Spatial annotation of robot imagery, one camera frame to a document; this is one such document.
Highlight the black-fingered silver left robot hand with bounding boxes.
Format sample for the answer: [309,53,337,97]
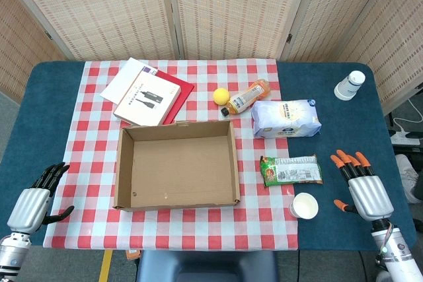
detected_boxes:
[7,162,75,235]

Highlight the orange-tipped silver right robot hand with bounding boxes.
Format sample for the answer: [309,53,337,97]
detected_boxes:
[330,149,395,223]

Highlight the white paper cup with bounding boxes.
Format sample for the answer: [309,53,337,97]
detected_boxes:
[289,192,320,220]

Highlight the green snack packet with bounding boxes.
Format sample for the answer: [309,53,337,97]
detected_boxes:
[259,154,324,188]

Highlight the white tissue pack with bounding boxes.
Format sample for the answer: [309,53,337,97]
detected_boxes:
[250,98,323,140]

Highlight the open cardboard box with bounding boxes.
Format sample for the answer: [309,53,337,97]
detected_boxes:
[112,120,241,212]

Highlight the white shoe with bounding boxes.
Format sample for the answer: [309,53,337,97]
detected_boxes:
[395,153,420,204]

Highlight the red white checkered tablecloth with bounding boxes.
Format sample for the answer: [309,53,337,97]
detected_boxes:
[42,58,300,250]

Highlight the white power strip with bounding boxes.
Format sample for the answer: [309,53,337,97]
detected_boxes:
[391,131,421,147]

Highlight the blue table cover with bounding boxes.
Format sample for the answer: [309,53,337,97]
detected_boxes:
[0,60,417,252]

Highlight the stacked white paper cups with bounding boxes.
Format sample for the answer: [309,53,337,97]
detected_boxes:
[333,70,367,101]

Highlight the white paper sheet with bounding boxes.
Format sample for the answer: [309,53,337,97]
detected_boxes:
[100,57,159,105]

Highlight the white book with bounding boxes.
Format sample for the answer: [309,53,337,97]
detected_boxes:
[113,69,182,127]

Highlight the orange drink bottle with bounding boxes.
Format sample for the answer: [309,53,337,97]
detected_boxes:
[220,79,272,117]

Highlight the yellow ball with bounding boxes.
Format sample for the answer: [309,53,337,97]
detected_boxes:
[213,87,231,105]

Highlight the dark blue chair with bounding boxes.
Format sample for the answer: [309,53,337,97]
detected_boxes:
[136,249,279,282]

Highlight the red folder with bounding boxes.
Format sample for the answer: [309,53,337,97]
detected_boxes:
[155,69,195,125]

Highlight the woven folding screen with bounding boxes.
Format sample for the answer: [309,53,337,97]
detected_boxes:
[0,0,423,114]

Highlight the white cable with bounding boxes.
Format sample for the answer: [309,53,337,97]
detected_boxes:
[393,96,423,134]

